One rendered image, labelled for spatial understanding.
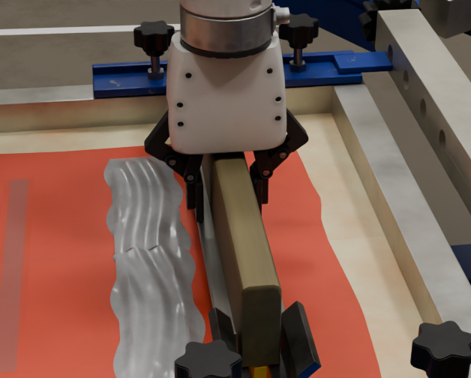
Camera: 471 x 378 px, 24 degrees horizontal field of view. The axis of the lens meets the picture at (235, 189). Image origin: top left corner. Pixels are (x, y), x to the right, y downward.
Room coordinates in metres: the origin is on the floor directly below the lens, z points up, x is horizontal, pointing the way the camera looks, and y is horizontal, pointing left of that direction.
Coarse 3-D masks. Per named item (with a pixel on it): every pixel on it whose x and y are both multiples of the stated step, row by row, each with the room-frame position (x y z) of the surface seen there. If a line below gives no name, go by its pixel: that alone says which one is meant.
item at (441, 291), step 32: (0, 96) 1.08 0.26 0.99; (32, 96) 1.08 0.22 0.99; (64, 96) 1.08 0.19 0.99; (128, 96) 1.08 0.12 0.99; (160, 96) 1.08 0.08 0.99; (288, 96) 1.10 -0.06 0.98; (320, 96) 1.10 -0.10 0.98; (352, 96) 1.08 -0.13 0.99; (0, 128) 1.06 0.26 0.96; (32, 128) 1.06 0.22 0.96; (64, 128) 1.07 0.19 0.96; (352, 128) 1.00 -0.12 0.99; (384, 128) 1.00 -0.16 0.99; (352, 160) 0.99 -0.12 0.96; (384, 160) 0.94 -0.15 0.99; (384, 192) 0.88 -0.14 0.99; (416, 192) 0.88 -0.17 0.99; (384, 224) 0.86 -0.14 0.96; (416, 224) 0.82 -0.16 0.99; (416, 256) 0.77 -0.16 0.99; (448, 256) 0.77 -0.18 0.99; (416, 288) 0.75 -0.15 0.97; (448, 288) 0.73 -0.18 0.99; (448, 320) 0.68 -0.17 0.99
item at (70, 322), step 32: (192, 256) 0.82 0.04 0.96; (288, 256) 0.82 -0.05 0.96; (320, 256) 0.82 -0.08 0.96; (32, 288) 0.77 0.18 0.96; (64, 288) 0.77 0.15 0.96; (96, 288) 0.77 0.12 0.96; (192, 288) 0.77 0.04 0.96; (288, 288) 0.77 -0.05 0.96; (320, 288) 0.77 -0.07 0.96; (32, 320) 0.73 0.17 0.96; (64, 320) 0.73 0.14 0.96; (96, 320) 0.73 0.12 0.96; (320, 320) 0.73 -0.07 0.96; (352, 320) 0.73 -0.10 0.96; (32, 352) 0.69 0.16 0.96; (64, 352) 0.69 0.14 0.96; (96, 352) 0.69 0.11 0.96; (320, 352) 0.69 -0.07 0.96; (352, 352) 0.69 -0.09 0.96
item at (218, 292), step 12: (204, 180) 0.89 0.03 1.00; (204, 192) 0.87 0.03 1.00; (204, 204) 0.85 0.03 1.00; (204, 216) 0.83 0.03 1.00; (204, 228) 0.81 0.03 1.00; (204, 240) 0.79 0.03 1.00; (216, 240) 0.79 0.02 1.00; (204, 252) 0.77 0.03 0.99; (216, 252) 0.77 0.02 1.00; (216, 264) 0.75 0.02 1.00; (216, 276) 0.74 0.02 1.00; (216, 288) 0.72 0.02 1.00; (216, 300) 0.70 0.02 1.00; (228, 300) 0.70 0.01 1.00; (228, 312) 0.69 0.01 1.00
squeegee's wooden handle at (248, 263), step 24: (216, 168) 0.80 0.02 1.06; (240, 168) 0.80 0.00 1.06; (216, 192) 0.79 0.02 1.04; (240, 192) 0.76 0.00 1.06; (216, 216) 0.79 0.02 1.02; (240, 216) 0.73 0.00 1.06; (240, 240) 0.69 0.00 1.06; (264, 240) 0.69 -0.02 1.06; (240, 264) 0.66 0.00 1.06; (264, 264) 0.66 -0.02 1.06; (240, 288) 0.64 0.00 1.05; (264, 288) 0.63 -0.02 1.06; (240, 312) 0.63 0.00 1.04; (264, 312) 0.63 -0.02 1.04; (240, 336) 0.63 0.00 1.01; (264, 336) 0.63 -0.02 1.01; (264, 360) 0.63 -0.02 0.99
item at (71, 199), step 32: (0, 160) 1.00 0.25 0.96; (32, 160) 1.00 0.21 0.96; (64, 160) 1.00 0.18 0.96; (96, 160) 1.00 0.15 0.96; (288, 160) 1.00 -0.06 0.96; (64, 192) 0.93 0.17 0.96; (96, 192) 0.93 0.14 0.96; (288, 192) 0.93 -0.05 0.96; (32, 224) 0.87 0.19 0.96; (64, 224) 0.87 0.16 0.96; (96, 224) 0.87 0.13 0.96; (192, 224) 0.87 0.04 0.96; (288, 224) 0.87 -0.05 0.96; (320, 224) 0.87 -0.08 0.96; (32, 256) 0.82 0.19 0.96; (64, 256) 0.82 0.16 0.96; (96, 256) 0.82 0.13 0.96
